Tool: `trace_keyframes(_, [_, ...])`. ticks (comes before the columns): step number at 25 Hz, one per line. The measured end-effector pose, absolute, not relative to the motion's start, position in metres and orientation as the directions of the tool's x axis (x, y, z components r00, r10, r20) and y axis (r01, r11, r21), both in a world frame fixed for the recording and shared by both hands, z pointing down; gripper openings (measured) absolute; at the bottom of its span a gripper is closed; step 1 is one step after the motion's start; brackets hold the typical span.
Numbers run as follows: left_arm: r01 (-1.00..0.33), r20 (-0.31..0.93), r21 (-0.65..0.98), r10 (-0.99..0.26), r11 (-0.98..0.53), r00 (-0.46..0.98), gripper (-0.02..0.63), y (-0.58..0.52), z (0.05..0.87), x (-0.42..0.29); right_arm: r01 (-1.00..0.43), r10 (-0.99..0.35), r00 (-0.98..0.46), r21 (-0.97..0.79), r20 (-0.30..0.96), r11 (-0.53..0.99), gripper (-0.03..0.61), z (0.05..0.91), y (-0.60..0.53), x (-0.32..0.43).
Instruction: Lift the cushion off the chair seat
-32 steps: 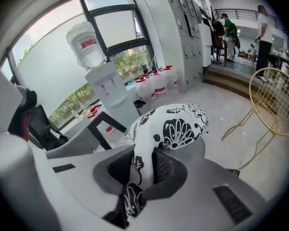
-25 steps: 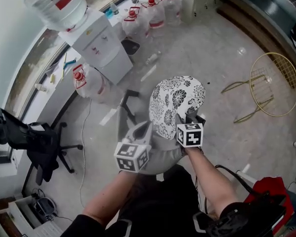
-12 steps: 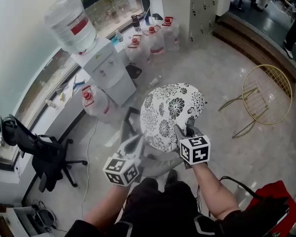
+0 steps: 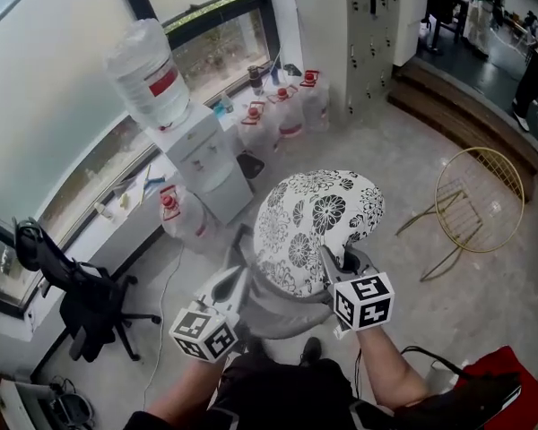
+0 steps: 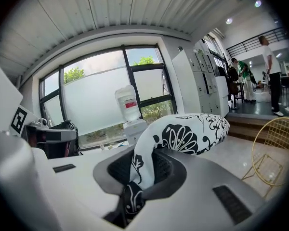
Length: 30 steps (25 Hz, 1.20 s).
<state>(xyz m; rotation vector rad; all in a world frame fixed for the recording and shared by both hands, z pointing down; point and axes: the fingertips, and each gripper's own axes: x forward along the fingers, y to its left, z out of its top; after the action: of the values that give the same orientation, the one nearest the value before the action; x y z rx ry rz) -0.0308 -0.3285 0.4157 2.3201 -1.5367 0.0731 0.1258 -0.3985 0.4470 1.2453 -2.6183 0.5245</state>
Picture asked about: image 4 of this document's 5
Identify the red cloth covered table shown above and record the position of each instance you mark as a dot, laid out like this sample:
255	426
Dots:
488	361

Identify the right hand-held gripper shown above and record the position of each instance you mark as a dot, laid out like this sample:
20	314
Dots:
363	303

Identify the black round device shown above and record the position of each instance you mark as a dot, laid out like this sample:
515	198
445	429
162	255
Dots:
69	408

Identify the person's right forearm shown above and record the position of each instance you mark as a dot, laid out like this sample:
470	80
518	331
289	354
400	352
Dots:
390	370

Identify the person's black clothing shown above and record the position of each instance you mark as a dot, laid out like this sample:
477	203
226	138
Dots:
287	392

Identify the black waste bin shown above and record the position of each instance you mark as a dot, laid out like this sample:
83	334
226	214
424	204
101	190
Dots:
251	166

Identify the small white bottle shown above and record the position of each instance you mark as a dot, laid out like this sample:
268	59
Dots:
105	211

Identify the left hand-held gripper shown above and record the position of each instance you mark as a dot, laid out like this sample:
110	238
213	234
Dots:
202	334

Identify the black thermos flask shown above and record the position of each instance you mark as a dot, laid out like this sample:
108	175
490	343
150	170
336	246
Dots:
255	81

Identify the wooden step platform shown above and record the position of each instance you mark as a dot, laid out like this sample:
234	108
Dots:
453	110

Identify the black office chair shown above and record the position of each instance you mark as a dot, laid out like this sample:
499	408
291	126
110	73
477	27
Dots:
89	303

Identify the black window frame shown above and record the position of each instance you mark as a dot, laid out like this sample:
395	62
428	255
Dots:
267	25

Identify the white shelf unit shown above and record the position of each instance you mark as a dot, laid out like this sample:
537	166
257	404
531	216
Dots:
27	392

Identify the white water dispenser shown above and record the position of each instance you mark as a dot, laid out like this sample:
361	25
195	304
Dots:
206	159

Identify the white cabinet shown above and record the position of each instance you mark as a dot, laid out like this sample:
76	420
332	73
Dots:
410	16

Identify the grey lockers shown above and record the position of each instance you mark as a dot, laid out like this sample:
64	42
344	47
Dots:
367	38

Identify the person's left forearm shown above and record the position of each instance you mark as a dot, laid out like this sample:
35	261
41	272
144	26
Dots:
184	392

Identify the person's black right shoe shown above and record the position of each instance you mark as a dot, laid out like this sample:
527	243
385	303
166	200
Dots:
310	352

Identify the floral black white cushion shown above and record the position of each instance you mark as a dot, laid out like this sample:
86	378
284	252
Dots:
314	222

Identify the large clear water bottle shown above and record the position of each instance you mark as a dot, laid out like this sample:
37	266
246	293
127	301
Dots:
148	74

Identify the grey chair black legs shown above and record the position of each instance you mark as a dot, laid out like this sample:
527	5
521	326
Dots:
291	316

